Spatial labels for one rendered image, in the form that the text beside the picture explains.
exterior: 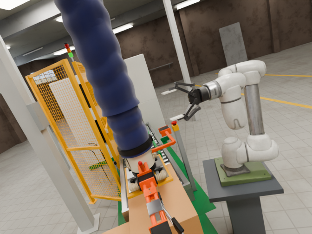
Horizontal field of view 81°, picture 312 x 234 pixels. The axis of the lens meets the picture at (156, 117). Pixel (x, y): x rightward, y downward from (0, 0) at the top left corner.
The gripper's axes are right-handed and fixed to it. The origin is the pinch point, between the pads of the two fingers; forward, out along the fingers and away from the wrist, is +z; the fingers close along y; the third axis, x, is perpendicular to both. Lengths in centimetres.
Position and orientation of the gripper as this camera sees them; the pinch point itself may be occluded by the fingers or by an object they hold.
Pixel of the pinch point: (168, 106)
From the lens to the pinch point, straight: 88.2
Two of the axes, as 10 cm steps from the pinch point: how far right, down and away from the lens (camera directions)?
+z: -9.3, 3.5, -1.3
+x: -2.2, -2.3, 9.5
